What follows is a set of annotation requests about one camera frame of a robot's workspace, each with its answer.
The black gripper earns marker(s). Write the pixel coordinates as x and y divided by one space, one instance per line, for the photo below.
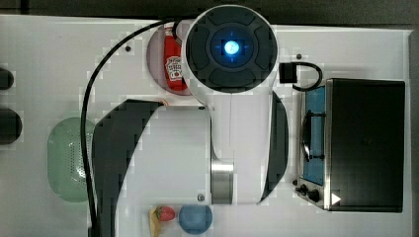
288 73

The black toaster oven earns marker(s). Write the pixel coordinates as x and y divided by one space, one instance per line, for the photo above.
352 145

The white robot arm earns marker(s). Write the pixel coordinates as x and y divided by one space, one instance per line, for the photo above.
230 61

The red ketchup bottle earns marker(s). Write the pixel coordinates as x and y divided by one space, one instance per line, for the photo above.
172 59

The grey round plate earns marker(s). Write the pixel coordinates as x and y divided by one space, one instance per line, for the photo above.
154 58

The blue cup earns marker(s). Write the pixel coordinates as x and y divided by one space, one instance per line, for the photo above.
195 219

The red strawberry toy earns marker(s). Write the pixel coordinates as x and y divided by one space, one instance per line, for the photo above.
165 213

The green perforated colander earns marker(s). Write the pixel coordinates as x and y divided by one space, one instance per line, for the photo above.
65 169

